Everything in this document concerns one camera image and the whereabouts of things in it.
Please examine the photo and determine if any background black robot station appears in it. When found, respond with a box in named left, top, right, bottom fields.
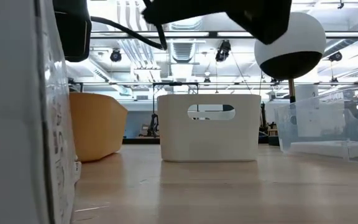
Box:
left=146, top=112, right=160, bottom=138

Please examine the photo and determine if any white plastic bin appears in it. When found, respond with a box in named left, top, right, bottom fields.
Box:
left=157, top=93, right=262, bottom=162

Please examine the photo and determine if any white globe table lamp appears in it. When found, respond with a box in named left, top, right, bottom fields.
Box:
left=254, top=11, right=327, bottom=104

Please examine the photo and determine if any black metal rig frame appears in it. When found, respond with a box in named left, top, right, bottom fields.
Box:
left=90, top=30, right=358, bottom=40

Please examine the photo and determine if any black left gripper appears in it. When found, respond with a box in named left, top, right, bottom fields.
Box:
left=52, top=0, right=93, bottom=63

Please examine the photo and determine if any orange plastic bin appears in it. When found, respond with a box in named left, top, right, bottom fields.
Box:
left=69, top=91, right=129, bottom=163

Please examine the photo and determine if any black hanging cable reel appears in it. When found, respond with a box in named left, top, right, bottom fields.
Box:
left=328, top=51, right=343, bottom=62
left=214, top=39, right=232, bottom=63
left=109, top=48, right=123, bottom=63

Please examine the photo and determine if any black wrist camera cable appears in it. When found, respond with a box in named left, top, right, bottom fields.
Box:
left=90, top=15, right=168, bottom=51

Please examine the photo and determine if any clear plastic bin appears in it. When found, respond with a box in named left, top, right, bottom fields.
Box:
left=274, top=86, right=358, bottom=163

